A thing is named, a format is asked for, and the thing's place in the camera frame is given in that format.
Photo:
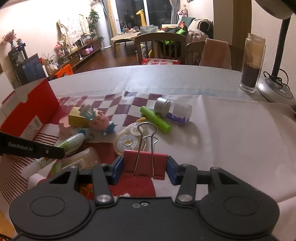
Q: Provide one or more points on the wooden tv console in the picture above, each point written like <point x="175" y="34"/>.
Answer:
<point x="77" y="57"/>

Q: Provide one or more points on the yellow giraffe toy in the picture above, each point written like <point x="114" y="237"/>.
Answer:
<point x="140" y="13"/>

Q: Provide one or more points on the dark blue appliance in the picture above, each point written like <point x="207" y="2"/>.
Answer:
<point x="30" y="70"/>

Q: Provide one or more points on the pink pig toy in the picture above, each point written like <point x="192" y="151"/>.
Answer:
<point x="98" y="121"/>

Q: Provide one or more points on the clear plastic swab box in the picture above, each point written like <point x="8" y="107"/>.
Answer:
<point x="84" y="160"/>

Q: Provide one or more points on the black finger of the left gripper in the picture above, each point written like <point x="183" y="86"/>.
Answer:
<point x="24" y="148"/>

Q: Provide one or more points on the red cardboard box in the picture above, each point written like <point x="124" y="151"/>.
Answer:
<point x="27" y="109"/>

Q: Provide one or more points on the chair with pink towel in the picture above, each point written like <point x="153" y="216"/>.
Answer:
<point x="214" y="53"/>

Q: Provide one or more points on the green marker pen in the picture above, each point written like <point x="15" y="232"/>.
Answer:
<point x="155" y="119"/>

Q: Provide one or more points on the orange gift box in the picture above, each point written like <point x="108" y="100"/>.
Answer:
<point x="64" y="71"/>

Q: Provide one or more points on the glass jar dark liquid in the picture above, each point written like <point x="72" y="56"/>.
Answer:
<point x="253" y="58"/>

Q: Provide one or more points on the red checkered table mat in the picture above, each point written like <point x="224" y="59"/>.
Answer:
<point x="64" y="120"/>

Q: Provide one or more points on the grey desk lamp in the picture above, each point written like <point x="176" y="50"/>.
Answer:
<point x="271" y="87"/>

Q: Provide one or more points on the oval coffee table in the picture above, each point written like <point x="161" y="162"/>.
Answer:
<point x="123" y="38"/>

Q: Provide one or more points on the white green tube bottle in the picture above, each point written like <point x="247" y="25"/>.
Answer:
<point x="72" y="144"/>

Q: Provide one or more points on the wooden dining chair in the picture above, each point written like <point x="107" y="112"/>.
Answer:
<point x="161" y="45"/>

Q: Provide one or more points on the clear jar with blue beads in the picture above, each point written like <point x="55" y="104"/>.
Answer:
<point x="173" y="110"/>

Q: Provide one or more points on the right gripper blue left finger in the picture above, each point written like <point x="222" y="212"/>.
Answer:
<point x="104" y="175"/>

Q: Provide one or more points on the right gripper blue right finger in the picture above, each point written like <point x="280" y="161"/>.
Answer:
<point x="184" y="175"/>

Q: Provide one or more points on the yellow small box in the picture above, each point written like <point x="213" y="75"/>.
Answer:
<point x="76" y="120"/>

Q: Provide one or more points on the red binder clip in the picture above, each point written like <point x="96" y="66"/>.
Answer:
<point x="145" y="162"/>

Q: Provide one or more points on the white plastic bag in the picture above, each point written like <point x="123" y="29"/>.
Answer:
<point x="148" y="29"/>

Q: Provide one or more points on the clear correction tape dispenser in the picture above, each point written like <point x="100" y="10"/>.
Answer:
<point x="129" y="138"/>

